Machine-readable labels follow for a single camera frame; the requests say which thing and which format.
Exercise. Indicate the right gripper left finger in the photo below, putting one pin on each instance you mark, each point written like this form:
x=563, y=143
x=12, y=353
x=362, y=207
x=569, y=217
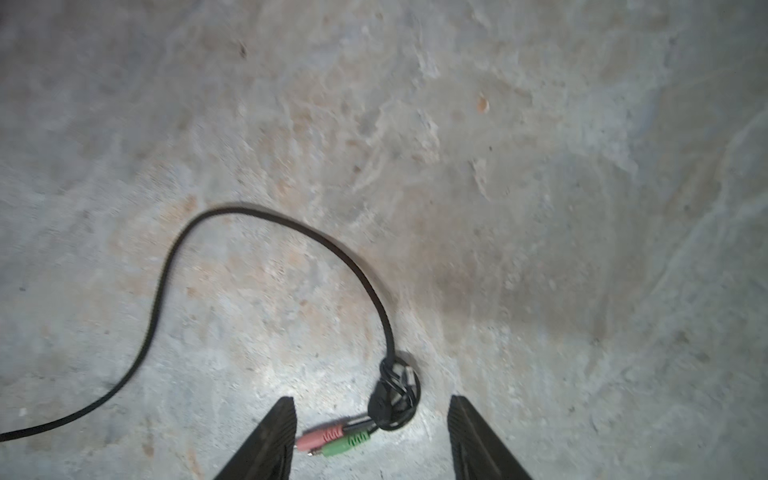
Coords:
x=267, y=453

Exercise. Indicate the white black headphones with cable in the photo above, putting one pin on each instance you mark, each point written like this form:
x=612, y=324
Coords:
x=171, y=335

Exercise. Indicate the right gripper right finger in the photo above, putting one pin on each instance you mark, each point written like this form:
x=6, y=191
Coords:
x=477, y=452

